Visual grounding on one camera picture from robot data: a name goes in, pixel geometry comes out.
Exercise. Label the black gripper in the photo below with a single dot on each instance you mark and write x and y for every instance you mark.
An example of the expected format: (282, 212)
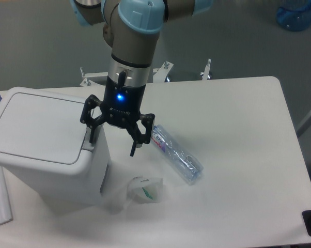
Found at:
(123, 103)

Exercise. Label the white push-button trash can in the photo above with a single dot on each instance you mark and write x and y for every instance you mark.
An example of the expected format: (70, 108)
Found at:
(44, 144)

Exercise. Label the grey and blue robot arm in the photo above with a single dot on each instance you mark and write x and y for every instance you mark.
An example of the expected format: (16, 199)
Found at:
(131, 29)

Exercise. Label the crumpled white paper wrapper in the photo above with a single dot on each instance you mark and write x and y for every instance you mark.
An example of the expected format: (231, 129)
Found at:
(143, 190)

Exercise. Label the crushed clear plastic bottle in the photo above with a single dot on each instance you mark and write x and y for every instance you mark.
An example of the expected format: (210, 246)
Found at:
(182, 161)

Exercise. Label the blue water jug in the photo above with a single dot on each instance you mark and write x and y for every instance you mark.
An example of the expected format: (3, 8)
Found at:
(294, 16)

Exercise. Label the white pedestal foot bracket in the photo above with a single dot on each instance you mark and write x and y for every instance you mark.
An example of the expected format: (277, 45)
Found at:
(124, 76)

